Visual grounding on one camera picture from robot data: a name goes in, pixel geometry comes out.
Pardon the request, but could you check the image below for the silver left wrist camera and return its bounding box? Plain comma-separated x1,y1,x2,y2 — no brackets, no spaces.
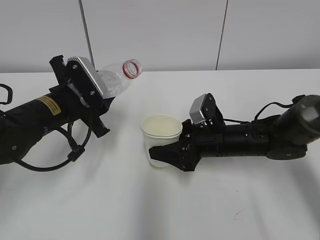
66,56,108,99

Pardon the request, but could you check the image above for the white paper cup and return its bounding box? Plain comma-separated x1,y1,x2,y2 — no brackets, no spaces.
143,132,181,168
140,114,183,138

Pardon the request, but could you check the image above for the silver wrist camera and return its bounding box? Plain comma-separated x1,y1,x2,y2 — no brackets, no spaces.
189,93,217,125
66,56,108,99

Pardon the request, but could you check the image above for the clear plastic water bottle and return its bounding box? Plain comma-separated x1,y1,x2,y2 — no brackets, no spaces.
98,59,143,99

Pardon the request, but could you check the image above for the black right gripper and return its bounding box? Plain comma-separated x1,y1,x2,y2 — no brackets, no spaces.
148,119,227,172

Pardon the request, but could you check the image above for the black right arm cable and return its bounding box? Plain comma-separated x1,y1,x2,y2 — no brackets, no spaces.
222,101,296,126

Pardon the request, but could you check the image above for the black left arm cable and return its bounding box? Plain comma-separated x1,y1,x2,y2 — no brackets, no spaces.
14,119,92,172

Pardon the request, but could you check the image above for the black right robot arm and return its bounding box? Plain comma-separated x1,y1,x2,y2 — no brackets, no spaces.
147,93,320,172

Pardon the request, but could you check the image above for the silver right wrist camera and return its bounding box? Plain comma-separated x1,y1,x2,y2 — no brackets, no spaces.
189,93,217,125

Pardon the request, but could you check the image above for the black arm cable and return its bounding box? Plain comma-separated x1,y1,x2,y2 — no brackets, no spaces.
14,119,92,172
222,101,296,126

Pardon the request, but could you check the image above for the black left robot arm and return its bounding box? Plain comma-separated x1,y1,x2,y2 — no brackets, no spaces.
0,55,114,172

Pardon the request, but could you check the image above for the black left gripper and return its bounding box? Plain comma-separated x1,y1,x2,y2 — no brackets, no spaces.
49,55,115,138

